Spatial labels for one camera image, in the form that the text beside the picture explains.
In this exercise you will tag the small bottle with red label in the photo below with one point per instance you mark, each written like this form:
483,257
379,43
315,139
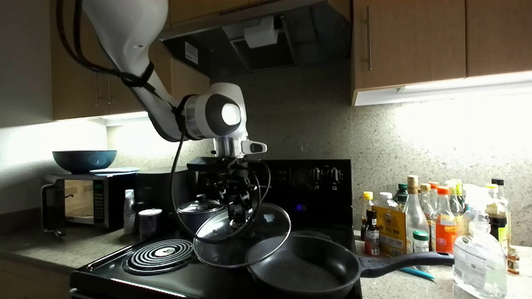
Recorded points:
371,237

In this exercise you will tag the small saucepan lid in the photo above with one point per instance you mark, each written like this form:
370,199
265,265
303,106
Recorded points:
192,207

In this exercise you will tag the black coil burner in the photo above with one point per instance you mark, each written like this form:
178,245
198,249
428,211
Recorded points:
160,255

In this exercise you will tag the glass lid with steel knob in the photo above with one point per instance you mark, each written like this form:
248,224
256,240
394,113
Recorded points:
266,229

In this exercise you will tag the clear bottle with cork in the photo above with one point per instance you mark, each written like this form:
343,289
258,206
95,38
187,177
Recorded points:
416,216

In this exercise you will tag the black countertop appliance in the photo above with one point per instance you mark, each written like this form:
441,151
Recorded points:
155,192

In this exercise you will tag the black frying pan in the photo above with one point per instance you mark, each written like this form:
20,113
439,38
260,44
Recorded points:
310,274

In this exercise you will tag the under-cabinet light strip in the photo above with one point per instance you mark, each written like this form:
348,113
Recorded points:
443,88
127,116

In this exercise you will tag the small brown bottle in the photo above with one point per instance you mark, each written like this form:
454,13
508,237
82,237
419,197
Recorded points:
512,260

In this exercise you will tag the wide wooden wall cabinet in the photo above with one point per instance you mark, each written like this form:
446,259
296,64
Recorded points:
421,38

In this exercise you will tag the teal utensil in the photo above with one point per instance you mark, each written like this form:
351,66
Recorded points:
418,272

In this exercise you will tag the electric coil stove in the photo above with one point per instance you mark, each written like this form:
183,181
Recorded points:
321,192

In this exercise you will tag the small dark saucepan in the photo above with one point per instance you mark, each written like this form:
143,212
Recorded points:
187,217

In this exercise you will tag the yellow-green bottle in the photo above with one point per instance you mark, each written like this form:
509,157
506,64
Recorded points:
456,199

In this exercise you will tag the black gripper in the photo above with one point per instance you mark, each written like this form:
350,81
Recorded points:
237,174

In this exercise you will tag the bottle with yellow label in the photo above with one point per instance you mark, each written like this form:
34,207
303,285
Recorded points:
391,229

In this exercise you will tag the toaster oven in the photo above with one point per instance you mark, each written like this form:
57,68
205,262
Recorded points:
84,201

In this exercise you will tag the small jar with green lid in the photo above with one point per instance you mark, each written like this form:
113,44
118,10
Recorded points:
421,240

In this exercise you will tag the bottle with green cap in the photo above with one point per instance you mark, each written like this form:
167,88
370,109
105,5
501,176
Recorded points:
401,194

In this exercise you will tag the orange bottle with red cap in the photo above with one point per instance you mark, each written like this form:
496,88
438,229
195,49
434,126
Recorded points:
444,229

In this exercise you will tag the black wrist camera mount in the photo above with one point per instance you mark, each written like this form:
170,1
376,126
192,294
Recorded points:
203,161

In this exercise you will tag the dark bottle with yellow cap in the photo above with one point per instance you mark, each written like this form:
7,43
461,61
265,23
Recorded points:
366,207

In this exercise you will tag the clear bottle with tan cap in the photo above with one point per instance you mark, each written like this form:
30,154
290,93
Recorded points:
426,201

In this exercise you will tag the blue bowl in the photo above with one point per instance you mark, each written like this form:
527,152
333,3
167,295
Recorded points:
84,159

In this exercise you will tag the dark jar with white lid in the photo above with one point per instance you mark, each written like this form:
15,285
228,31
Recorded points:
150,224

